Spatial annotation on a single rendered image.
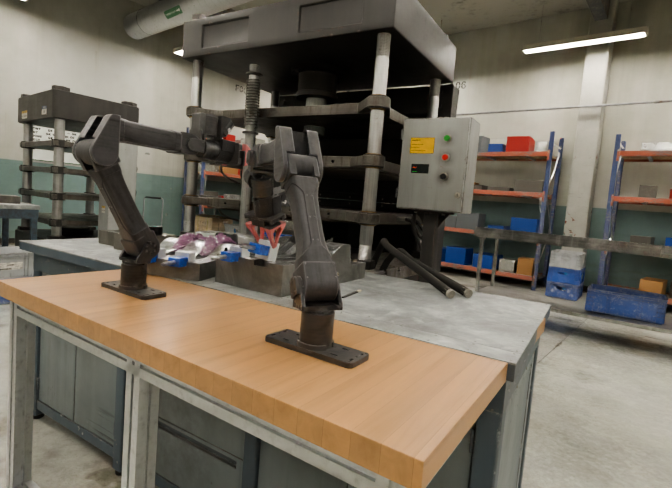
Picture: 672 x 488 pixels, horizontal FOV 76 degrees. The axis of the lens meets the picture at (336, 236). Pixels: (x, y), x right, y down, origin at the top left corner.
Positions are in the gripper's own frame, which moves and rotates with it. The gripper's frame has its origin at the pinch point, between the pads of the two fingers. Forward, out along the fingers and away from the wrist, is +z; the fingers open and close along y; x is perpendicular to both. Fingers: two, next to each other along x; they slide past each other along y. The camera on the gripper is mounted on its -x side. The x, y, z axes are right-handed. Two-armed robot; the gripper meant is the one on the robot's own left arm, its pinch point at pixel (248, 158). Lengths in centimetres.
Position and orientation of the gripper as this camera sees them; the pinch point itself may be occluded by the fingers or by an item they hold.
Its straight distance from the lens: 148.2
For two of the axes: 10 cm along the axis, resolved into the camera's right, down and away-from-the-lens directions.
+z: 5.5, 0.1, 8.3
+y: -8.3, -1.1, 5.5
